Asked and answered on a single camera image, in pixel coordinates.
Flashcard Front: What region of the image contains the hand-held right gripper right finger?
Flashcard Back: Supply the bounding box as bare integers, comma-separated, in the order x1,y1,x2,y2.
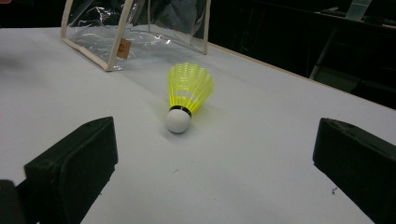
312,117,396,224

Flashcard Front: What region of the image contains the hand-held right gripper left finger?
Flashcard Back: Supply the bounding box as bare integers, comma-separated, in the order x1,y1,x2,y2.
23,116,120,224

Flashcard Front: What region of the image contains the yellow shuttlecock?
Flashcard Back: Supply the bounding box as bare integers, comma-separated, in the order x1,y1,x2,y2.
165,62,215,134

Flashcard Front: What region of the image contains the clear plastic bag beige trim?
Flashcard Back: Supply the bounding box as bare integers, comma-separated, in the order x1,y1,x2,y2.
60,0,212,73

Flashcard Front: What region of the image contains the dark metal stand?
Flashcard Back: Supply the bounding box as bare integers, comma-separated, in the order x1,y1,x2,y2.
308,12,396,110

